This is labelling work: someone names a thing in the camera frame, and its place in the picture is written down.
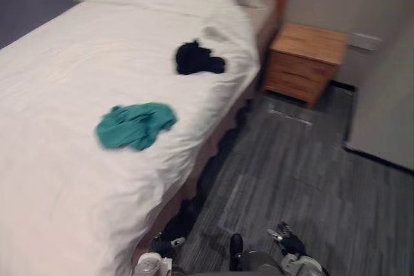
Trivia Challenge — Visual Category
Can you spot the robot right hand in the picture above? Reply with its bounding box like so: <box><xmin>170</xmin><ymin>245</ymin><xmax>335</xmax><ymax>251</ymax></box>
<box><xmin>266</xmin><ymin>220</ymin><xmax>307</xmax><ymax>257</ymax></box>

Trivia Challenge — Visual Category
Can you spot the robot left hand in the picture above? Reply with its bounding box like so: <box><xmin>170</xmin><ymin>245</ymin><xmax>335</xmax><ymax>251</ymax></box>
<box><xmin>151</xmin><ymin>232</ymin><xmax>187</xmax><ymax>255</ymax></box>

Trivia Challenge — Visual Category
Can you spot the teal green cloth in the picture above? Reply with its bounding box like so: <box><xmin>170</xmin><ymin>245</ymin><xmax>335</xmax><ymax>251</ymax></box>
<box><xmin>94</xmin><ymin>101</ymin><xmax>179</xmax><ymax>152</ymax></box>

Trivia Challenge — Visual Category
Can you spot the black cloth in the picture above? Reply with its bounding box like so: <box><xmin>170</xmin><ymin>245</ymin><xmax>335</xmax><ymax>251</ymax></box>
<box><xmin>174</xmin><ymin>40</ymin><xmax>227</xmax><ymax>76</ymax></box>

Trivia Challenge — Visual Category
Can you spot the robot body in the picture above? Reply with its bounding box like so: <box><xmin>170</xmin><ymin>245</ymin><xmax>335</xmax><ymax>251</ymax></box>
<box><xmin>170</xmin><ymin>233</ymin><xmax>292</xmax><ymax>276</ymax></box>

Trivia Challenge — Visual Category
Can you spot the wooden two-drawer nightstand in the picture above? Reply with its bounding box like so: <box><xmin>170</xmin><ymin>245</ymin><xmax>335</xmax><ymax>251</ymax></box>
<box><xmin>262</xmin><ymin>23</ymin><xmax>349</xmax><ymax>110</ymax></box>

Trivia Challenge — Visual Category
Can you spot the white duvet cover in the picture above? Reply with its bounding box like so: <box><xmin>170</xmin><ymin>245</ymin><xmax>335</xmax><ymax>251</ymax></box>
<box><xmin>0</xmin><ymin>0</ymin><xmax>261</xmax><ymax>276</ymax></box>

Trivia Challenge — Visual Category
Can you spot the white wall socket plate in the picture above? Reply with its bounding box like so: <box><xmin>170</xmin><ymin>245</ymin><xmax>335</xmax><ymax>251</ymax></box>
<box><xmin>349</xmin><ymin>32</ymin><xmax>383</xmax><ymax>52</ymax></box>

